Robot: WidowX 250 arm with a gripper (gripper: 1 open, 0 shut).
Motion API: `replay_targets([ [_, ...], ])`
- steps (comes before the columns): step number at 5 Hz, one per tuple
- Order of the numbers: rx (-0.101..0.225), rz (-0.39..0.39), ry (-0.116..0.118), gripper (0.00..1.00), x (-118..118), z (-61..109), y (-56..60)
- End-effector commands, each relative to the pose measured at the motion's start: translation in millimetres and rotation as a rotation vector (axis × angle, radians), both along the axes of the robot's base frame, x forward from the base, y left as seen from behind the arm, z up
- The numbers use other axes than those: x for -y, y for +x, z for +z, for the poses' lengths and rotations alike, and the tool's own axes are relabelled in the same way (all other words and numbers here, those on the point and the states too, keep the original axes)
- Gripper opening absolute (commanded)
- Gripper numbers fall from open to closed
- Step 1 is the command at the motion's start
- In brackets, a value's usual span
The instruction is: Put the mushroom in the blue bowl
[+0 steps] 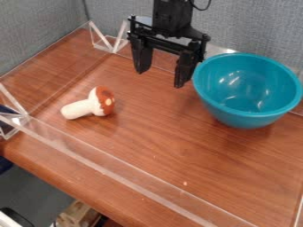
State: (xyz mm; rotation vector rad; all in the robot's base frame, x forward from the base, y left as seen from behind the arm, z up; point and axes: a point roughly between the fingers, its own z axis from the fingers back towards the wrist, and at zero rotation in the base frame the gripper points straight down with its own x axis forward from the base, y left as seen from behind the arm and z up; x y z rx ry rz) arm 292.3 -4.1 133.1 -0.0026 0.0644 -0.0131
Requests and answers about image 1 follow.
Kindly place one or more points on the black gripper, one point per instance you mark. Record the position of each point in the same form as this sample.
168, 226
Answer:
167, 31

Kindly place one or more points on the toy mushroom brown cap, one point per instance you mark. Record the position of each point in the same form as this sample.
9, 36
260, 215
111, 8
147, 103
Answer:
99, 104

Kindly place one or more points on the blue plastic bowl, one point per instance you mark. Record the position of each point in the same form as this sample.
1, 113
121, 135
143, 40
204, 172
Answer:
247, 90

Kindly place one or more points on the clear acrylic back barrier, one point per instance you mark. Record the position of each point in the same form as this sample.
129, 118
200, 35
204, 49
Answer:
164, 61

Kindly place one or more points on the clear acrylic barrier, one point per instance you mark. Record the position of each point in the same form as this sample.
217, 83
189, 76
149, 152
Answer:
164, 61
129, 195

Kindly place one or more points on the clear acrylic front barrier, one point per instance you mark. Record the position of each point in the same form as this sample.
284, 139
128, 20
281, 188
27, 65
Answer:
129, 195

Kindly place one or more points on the wooden crate below table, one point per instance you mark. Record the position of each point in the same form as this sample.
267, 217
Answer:
79, 215

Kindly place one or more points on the black white object bottom left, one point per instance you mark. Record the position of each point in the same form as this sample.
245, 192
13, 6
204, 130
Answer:
12, 219

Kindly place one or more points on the clear acrylic corner bracket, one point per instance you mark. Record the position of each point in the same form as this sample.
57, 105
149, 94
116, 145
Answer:
108, 43

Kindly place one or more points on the clear acrylic left bracket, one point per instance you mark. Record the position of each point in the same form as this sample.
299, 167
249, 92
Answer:
13, 115

